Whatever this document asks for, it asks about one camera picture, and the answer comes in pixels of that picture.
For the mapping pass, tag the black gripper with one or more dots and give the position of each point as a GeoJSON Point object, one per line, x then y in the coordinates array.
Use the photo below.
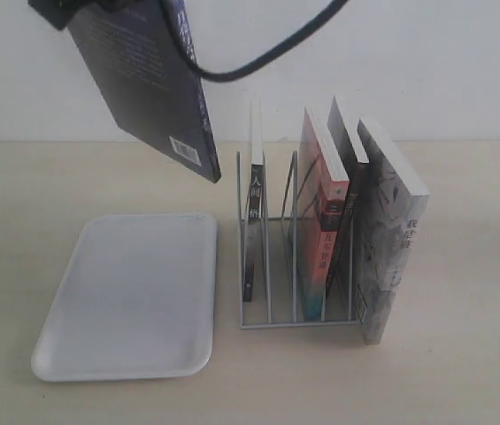
{"type": "Point", "coordinates": [59, 13]}

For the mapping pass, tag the dark blue moon book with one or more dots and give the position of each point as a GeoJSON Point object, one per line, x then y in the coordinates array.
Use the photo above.
{"type": "Point", "coordinates": [147, 87]}

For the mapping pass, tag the red and teal book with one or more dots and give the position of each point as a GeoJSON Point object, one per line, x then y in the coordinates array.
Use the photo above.
{"type": "Point", "coordinates": [322, 188]}

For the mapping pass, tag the grey white illustrated book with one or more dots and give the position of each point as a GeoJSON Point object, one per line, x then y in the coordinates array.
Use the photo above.
{"type": "Point", "coordinates": [392, 202]}

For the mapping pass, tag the black spine book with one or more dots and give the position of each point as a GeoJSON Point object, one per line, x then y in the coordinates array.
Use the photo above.
{"type": "Point", "coordinates": [254, 199]}

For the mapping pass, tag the white plastic tray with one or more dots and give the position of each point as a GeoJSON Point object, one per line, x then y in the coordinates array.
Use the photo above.
{"type": "Point", "coordinates": [136, 301]}

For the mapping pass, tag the white wire book rack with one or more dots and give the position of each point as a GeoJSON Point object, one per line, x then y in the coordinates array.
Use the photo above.
{"type": "Point", "coordinates": [270, 285]}

